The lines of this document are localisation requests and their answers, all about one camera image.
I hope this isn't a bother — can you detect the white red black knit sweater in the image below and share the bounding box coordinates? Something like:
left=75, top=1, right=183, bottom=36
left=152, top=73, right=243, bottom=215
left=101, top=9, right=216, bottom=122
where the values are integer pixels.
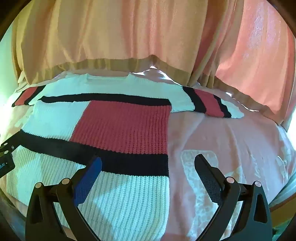
left=6, top=74, right=243, bottom=240

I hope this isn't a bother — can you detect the pink patterned bed blanket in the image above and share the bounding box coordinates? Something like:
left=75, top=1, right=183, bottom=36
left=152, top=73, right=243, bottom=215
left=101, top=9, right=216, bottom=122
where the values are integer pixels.
left=0, top=69, right=296, bottom=241

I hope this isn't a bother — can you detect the pink curtain with tan hem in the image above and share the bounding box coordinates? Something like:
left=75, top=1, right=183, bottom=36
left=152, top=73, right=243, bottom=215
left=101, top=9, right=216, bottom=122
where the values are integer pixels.
left=12, top=1, right=295, bottom=129

